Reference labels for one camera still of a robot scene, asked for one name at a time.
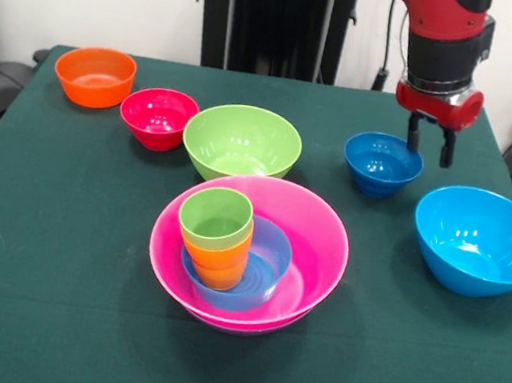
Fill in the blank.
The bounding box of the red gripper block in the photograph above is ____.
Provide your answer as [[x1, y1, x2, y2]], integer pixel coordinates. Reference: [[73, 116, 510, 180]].
[[386, 77, 487, 173]]

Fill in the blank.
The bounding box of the dark blue bowl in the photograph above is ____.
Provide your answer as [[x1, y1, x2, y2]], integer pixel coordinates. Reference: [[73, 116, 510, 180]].
[[338, 127, 428, 204]]

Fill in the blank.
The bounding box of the large pink bowl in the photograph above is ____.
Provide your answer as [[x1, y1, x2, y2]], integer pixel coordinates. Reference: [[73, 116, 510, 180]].
[[139, 162, 359, 347]]

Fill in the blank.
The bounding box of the small light blue bowl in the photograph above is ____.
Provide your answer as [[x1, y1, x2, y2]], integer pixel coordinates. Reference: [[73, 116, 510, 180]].
[[173, 206, 299, 319]]

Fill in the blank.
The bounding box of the green cup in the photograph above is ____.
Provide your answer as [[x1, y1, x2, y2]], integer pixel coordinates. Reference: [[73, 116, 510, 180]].
[[174, 182, 257, 256]]

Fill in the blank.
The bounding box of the orange cup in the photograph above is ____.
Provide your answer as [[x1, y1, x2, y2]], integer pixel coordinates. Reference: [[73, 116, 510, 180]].
[[174, 217, 255, 295]]

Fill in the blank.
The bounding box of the small pink bowl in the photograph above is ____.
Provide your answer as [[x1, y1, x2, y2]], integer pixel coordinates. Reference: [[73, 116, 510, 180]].
[[114, 82, 203, 156]]

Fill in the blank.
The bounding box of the large light blue bowl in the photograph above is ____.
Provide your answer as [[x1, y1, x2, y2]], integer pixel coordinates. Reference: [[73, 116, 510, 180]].
[[404, 178, 512, 303]]

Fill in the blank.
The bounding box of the lime green bowl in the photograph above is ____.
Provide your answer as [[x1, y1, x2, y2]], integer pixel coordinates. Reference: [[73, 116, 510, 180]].
[[177, 96, 308, 194]]

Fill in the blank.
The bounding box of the purple bowl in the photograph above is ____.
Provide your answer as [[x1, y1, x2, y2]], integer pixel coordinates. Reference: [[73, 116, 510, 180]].
[[190, 305, 304, 345]]

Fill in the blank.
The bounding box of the orange bowl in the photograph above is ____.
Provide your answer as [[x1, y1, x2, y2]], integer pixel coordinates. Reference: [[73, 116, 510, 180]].
[[50, 41, 140, 114]]

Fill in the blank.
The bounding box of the dark green tablecloth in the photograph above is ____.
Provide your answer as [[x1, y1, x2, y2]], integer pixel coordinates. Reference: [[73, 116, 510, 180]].
[[0, 36, 512, 383]]

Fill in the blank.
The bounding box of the black hanging cable with plug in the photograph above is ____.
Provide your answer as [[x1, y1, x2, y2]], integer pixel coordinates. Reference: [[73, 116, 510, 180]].
[[373, 0, 417, 96]]

